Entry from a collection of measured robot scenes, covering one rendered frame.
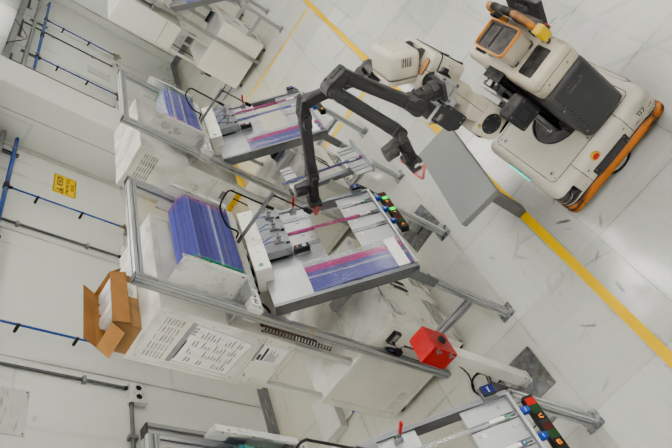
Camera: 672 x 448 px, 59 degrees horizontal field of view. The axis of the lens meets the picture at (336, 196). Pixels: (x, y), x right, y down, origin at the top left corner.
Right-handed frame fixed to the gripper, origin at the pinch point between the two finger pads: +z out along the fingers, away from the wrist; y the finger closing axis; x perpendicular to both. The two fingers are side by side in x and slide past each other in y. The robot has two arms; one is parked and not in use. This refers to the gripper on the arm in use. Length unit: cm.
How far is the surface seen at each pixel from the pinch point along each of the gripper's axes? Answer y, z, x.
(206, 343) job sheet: 61, 9, -71
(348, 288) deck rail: 60, 1, -3
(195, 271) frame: 49, -24, -67
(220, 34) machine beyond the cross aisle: -440, 45, 13
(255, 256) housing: 30, -7, -39
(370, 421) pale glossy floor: 45, 134, 9
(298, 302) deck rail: 60, 1, -27
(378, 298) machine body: 44, 32, 18
